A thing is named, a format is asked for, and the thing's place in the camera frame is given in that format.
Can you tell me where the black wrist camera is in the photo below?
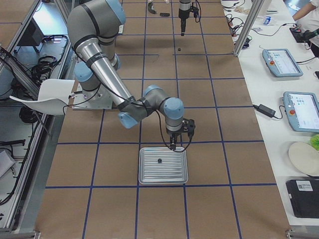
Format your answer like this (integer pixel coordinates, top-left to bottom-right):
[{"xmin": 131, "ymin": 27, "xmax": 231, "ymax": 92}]
[{"xmin": 186, "ymin": 119, "xmax": 195, "ymax": 138}]

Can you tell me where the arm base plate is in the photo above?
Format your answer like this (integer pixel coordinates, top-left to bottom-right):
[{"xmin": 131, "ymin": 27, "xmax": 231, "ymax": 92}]
[
  {"xmin": 118, "ymin": 24, "xmax": 124, "ymax": 34},
  {"xmin": 72, "ymin": 76, "xmax": 113, "ymax": 110}
]

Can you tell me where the teach pendant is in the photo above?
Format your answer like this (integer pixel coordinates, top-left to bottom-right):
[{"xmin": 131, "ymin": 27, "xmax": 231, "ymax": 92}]
[
  {"xmin": 283, "ymin": 92, "xmax": 319, "ymax": 133},
  {"xmin": 262, "ymin": 49, "xmax": 303, "ymax": 77}
]

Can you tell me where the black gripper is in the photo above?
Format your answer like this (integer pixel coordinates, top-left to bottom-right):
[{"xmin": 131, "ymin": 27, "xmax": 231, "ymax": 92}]
[
  {"xmin": 180, "ymin": 17, "xmax": 187, "ymax": 36},
  {"xmin": 166, "ymin": 119, "xmax": 189, "ymax": 150}
]

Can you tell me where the white chair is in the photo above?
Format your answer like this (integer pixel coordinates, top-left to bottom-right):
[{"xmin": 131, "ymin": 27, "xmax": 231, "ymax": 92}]
[{"xmin": 9, "ymin": 79, "xmax": 75, "ymax": 116}]

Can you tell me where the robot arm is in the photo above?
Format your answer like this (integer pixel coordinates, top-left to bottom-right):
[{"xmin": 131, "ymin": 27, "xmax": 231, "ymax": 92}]
[
  {"xmin": 178, "ymin": 0, "xmax": 191, "ymax": 36},
  {"xmin": 67, "ymin": 0, "xmax": 195, "ymax": 150}
]

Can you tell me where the silver ribbed metal tray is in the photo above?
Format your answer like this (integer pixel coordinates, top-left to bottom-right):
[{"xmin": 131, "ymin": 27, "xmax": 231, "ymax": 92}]
[{"xmin": 139, "ymin": 147, "xmax": 188, "ymax": 185}]

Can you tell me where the lower teach pendant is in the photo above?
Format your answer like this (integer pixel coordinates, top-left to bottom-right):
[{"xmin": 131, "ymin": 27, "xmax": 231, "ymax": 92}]
[{"xmin": 283, "ymin": 92, "xmax": 319, "ymax": 133}]

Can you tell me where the upper teach pendant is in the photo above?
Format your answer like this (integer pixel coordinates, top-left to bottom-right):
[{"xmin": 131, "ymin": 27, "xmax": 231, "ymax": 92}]
[{"xmin": 262, "ymin": 49, "xmax": 303, "ymax": 77}]

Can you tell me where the black power adapter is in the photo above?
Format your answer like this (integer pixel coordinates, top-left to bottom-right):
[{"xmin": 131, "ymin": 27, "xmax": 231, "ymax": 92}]
[{"xmin": 253, "ymin": 104, "xmax": 276, "ymax": 118}]

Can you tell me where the cream round plate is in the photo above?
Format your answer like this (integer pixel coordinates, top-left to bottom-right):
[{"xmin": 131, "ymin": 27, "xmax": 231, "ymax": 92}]
[{"xmin": 288, "ymin": 142, "xmax": 319, "ymax": 177}]

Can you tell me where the green object on table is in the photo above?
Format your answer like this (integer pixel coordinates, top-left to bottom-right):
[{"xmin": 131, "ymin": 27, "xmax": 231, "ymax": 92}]
[{"xmin": 310, "ymin": 134, "xmax": 319, "ymax": 151}]

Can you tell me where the black flat brake pad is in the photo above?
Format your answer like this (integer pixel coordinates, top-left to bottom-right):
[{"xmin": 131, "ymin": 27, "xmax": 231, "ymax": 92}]
[{"xmin": 160, "ymin": 12, "xmax": 170, "ymax": 17}]

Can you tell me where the black laptop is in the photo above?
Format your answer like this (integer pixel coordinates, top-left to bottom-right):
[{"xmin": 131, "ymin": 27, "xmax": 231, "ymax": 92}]
[{"xmin": 286, "ymin": 180, "xmax": 319, "ymax": 219}]

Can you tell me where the black box under frame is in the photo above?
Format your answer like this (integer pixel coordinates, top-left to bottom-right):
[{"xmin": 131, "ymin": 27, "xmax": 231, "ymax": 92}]
[{"xmin": 17, "ymin": 18, "xmax": 44, "ymax": 53}]

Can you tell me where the aluminium frame post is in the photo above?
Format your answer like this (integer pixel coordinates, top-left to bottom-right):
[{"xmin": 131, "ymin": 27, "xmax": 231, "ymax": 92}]
[{"xmin": 233, "ymin": 0, "xmax": 264, "ymax": 57}]

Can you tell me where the person in white shirt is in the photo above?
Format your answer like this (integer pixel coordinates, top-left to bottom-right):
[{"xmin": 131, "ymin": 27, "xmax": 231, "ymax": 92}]
[{"xmin": 292, "ymin": 0, "xmax": 319, "ymax": 50}]

